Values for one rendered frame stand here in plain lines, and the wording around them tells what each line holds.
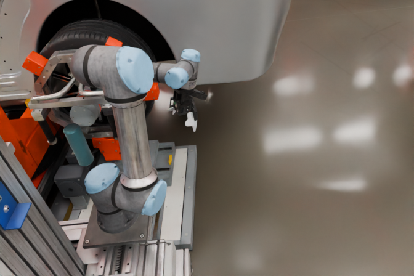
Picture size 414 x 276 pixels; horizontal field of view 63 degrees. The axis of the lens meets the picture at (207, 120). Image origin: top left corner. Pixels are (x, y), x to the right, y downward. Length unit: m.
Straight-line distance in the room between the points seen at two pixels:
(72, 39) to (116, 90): 0.98
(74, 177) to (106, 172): 1.02
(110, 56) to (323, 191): 1.82
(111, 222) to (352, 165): 1.81
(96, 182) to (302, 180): 1.61
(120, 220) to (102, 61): 0.58
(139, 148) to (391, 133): 2.26
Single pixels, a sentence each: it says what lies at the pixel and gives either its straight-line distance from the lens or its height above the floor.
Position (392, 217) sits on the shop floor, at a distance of 2.38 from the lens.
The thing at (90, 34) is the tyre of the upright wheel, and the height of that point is 1.17.
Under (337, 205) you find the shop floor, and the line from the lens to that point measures 2.34.
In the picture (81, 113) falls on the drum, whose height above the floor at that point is 0.87.
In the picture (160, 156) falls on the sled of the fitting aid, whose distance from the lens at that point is 2.46.
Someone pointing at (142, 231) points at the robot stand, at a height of 0.82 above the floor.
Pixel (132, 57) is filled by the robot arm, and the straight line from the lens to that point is 0.86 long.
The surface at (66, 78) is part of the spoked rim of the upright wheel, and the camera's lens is 2.01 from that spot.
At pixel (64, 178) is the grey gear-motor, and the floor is 0.40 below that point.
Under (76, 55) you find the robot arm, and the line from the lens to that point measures 0.95.
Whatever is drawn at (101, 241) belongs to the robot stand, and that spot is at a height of 0.82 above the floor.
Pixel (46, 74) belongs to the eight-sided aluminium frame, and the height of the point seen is 1.03.
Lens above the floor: 1.83
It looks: 39 degrees down
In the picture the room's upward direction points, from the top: 8 degrees counter-clockwise
